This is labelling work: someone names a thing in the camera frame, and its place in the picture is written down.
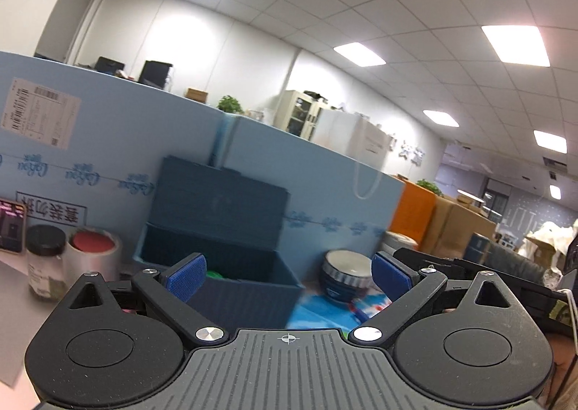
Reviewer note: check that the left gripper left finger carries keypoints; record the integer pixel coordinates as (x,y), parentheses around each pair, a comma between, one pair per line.
(117,345)

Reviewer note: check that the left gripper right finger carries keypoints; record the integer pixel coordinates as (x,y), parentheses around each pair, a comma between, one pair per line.
(445,343)

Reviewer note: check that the person right hand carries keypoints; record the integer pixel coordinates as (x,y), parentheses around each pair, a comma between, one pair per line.
(562,392)

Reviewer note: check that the dark blue thermos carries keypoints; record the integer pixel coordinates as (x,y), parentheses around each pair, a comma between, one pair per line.
(477,248)

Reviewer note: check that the black lid glass jar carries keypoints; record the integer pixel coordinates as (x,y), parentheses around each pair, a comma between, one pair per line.
(45,245)

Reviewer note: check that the brown cardboard box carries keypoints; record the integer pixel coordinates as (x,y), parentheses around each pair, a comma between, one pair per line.
(450,229)

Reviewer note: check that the green round tin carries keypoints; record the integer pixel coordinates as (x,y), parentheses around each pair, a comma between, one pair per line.
(214,275)

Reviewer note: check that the grey white tumbler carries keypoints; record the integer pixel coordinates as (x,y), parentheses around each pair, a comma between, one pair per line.
(392,242)

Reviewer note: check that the orange box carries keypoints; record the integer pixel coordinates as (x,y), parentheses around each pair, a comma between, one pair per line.
(414,211)

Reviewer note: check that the smartphone with pink screen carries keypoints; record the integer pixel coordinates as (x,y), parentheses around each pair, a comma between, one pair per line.
(12,226)

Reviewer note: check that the blue striped ceramic bowl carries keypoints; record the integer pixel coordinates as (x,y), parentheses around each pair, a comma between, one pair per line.
(345,275)

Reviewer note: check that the blue printed table mat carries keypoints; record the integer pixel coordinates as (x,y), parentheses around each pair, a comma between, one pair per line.
(315,311)

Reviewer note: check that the dark blue storage box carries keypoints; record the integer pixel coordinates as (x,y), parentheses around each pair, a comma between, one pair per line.
(235,223)

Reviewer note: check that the large light blue carton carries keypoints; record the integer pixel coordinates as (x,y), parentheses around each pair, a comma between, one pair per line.
(85,149)

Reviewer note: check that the white paper bag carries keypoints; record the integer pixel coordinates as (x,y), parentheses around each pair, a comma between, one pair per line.
(353,136)

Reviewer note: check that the green potted plant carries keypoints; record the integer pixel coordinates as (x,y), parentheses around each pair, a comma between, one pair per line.
(229,104)

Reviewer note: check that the black computer monitor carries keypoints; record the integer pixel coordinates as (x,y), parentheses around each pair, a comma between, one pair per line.
(155,74)

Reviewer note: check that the beige glass door cabinet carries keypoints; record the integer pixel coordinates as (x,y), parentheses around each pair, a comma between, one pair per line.
(297,114)

